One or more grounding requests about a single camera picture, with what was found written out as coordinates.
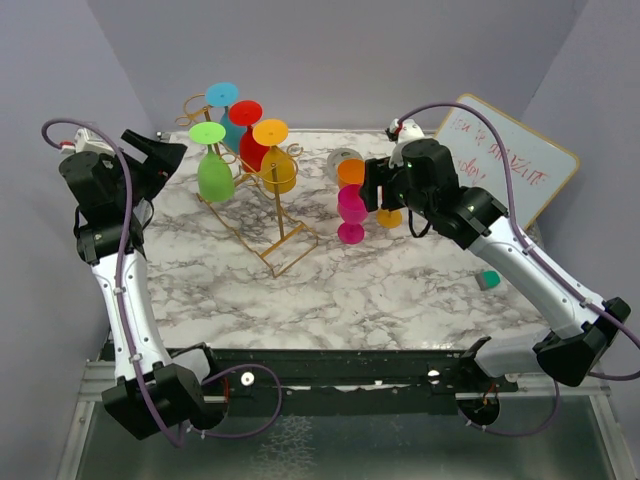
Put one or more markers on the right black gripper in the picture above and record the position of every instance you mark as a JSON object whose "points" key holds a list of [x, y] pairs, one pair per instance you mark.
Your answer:
{"points": [[378, 172]]}

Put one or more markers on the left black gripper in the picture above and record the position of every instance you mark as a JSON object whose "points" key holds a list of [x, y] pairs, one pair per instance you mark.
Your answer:
{"points": [[162, 158]]}

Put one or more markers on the orange wine glass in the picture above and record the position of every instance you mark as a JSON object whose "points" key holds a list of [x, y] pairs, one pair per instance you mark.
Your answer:
{"points": [[350, 172]]}

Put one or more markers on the pink wine glass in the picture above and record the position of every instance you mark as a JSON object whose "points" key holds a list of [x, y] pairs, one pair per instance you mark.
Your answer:
{"points": [[352, 211]]}

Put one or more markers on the yellow wine glass front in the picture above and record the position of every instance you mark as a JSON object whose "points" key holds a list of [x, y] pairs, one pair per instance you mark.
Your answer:
{"points": [[389, 219]]}

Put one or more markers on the yellow wine glass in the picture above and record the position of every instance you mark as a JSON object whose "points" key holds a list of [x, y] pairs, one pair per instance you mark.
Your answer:
{"points": [[278, 170], [389, 219]]}

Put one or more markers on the green wine glass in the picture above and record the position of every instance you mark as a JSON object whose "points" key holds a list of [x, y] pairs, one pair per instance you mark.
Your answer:
{"points": [[214, 176]]}

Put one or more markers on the gold wire glass rack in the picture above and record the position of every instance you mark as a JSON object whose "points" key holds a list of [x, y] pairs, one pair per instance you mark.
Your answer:
{"points": [[195, 110]]}

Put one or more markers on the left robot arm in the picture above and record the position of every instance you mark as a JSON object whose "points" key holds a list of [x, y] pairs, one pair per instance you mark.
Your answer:
{"points": [[111, 243]]}

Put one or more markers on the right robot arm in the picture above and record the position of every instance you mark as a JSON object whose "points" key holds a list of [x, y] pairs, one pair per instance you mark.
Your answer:
{"points": [[581, 324]]}

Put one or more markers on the cyan wine glass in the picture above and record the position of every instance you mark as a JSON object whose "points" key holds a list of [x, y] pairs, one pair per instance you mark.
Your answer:
{"points": [[224, 95]]}

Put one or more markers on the red wine glass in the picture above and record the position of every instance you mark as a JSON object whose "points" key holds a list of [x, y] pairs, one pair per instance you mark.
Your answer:
{"points": [[247, 113]]}

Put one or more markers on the clear tape roll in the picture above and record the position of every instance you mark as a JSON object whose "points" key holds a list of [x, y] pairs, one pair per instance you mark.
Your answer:
{"points": [[336, 157]]}

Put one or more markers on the green grey eraser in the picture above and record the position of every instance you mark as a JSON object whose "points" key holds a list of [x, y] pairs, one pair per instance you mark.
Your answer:
{"points": [[487, 279]]}

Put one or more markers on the yellow framed whiteboard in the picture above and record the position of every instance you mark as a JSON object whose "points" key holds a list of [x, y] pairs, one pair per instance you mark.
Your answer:
{"points": [[539, 167]]}

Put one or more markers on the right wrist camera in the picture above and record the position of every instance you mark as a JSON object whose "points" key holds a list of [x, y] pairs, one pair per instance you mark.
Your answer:
{"points": [[402, 133]]}

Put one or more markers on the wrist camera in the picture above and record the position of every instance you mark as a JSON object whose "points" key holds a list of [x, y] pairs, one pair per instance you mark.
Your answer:
{"points": [[86, 140], [402, 133]]}

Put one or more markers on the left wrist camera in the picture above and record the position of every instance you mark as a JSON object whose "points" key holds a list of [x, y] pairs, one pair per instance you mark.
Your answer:
{"points": [[86, 140]]}

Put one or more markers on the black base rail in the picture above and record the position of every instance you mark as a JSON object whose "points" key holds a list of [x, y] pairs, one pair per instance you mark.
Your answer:
{"points": [[203, 384]]}

